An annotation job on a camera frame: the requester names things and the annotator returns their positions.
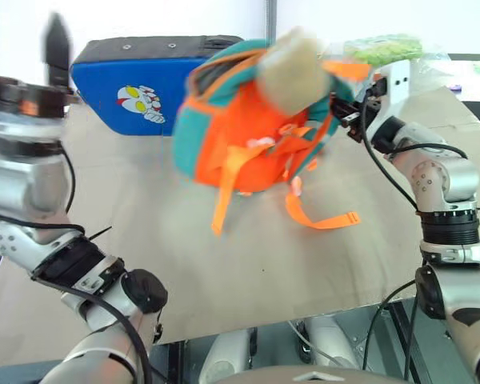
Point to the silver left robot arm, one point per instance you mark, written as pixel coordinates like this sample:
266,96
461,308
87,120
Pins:
20,180

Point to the blue case with cartoon print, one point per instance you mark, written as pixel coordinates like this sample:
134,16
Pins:
100,92

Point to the clear bag of green contents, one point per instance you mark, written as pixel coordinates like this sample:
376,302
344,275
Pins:
380,50

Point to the silver robot body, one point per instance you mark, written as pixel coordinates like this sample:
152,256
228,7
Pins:
264,356

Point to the orange and teal backpack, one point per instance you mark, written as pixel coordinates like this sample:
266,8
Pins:
240,132

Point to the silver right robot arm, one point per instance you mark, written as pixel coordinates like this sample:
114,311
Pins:
444,176

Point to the small purple item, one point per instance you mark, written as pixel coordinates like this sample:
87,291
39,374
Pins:
457,87

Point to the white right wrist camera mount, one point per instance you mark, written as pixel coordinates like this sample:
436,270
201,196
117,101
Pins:
398,96

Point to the black table frame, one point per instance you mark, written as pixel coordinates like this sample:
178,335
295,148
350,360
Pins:
404,340

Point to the grey vertical pole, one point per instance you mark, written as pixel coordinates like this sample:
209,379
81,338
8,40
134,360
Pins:
270,18

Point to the white box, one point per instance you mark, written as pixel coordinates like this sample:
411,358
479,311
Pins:
292,72

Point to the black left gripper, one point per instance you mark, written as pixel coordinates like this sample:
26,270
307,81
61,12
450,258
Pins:
28,100

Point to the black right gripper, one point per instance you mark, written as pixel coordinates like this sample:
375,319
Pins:
372,108

